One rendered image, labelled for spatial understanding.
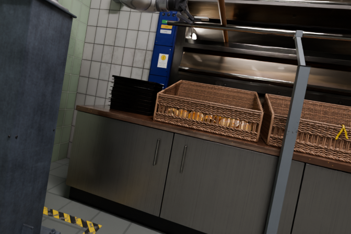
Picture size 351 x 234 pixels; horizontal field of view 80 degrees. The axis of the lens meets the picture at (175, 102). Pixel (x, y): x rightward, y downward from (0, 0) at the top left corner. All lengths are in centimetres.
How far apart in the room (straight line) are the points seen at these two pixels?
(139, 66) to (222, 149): 102
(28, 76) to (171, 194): 82
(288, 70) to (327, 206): 86
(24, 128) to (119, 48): 114
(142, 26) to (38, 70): 108
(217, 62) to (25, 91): 120
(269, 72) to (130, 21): 116
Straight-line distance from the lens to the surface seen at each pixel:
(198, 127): 110
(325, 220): 120
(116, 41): 192
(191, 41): 167
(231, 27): 127
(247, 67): 160
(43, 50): 95
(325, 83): 167
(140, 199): 125
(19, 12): 95
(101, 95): 192
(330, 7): 163
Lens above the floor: 75
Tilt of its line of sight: 2 degrees down
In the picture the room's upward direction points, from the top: 10 degrees clockwise
